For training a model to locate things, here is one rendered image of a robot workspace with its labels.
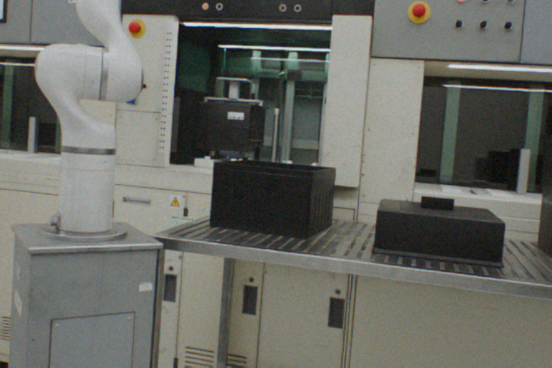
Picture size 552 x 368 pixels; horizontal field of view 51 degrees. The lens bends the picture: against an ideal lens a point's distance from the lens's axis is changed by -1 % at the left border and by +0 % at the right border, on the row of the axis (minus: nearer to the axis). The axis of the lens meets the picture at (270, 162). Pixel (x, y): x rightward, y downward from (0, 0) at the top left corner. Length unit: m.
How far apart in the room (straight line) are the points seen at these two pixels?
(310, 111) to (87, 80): 1.66
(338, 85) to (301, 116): 1.00
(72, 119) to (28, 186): 1.05
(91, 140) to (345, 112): 0.84
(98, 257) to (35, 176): 1.08
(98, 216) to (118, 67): 0.33
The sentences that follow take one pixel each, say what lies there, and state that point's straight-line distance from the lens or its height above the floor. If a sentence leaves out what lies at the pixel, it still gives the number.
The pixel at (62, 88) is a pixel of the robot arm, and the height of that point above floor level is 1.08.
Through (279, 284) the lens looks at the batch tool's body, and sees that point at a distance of 1.97.
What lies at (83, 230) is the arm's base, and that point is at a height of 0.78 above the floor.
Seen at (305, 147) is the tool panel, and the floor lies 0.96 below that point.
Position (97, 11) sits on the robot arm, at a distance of 1.41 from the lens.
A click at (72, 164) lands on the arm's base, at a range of 1.33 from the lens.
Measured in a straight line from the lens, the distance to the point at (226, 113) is 2.18.
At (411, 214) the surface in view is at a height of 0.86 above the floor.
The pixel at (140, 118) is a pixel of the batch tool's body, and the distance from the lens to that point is 2.10.
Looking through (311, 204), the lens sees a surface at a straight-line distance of 1.48.
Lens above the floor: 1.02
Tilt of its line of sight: 3 degrees down
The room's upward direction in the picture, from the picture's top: 4 degrees clockwise
